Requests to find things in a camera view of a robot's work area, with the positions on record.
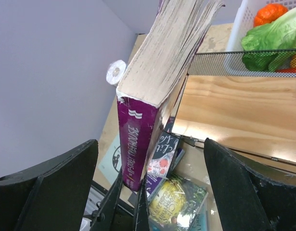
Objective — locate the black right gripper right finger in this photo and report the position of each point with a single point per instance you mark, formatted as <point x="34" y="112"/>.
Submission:
<point x="250" y="196"/>

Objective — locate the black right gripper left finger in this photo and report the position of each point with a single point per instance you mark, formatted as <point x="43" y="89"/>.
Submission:
<point x="50" y="196"/>

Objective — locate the wooden shelf with wire frame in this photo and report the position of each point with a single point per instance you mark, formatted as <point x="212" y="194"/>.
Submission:
<point x="255" y="115"/>

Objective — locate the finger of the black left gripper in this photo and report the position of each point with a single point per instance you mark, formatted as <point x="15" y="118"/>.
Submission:
<point x="141" y="213"/>
<point x="106" y="214"/>

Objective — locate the small orange pumpkin toy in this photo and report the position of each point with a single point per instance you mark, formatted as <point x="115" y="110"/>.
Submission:
<point x="269" y="13"/>

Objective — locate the Little Women book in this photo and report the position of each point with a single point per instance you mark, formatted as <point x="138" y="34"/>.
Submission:
<point x="166" y="143"/>

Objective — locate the green yellow fantasy book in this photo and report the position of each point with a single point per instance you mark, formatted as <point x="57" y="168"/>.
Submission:
<point x="176" y="204"/>

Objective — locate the red pepper toy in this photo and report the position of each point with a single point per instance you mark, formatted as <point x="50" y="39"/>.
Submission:
<point x="287" y="70"/>

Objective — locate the toilet paper roll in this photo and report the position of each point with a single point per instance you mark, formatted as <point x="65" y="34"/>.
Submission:
<point x="115" y="72"/>

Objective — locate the white plastic basket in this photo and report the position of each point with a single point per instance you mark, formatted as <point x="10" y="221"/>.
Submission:
<point x="242" y="24"/>

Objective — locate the purple paperback under stack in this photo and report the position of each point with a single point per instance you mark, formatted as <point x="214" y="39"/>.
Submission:
<point x="159" y="171"/>

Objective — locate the pale Gatsby book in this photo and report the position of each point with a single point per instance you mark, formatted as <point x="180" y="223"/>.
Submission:
<point x="110" y="164"/>

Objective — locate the green lettuce toy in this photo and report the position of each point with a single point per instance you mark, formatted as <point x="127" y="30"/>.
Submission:
<point x="269" y="46"/>

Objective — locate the purple Treehouse paperback book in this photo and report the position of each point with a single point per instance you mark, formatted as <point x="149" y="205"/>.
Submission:
<point x="152" y="81"/>

